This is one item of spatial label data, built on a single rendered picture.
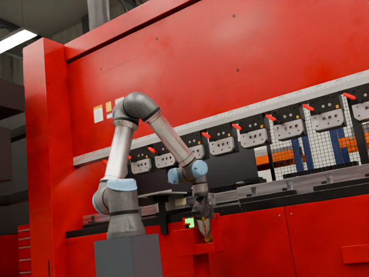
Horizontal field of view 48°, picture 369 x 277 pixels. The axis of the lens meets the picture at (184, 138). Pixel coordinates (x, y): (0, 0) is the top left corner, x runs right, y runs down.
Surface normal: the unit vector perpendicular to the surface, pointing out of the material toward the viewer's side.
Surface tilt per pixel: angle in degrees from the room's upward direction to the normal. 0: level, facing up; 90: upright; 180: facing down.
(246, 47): 90
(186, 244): 90
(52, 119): 90
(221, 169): 90
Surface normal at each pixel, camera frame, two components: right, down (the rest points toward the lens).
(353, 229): -0.56, -0.12
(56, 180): 0.82, -0.22
